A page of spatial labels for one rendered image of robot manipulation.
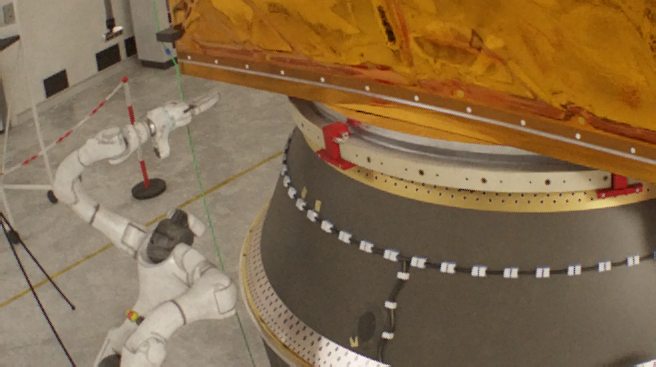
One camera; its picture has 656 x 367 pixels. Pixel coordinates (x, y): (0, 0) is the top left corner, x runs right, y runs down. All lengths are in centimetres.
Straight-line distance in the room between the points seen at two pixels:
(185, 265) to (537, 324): 97
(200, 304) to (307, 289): 31
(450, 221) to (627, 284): 50
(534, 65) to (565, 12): 17
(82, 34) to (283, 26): 770
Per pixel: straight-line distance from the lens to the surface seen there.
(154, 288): 238
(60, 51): 968
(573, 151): 178
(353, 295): 217
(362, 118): 213
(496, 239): 195
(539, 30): 167
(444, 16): 183
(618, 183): 185
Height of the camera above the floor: 252
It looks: 23 degrees down
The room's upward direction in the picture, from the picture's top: 10 degrees counter-clockwise
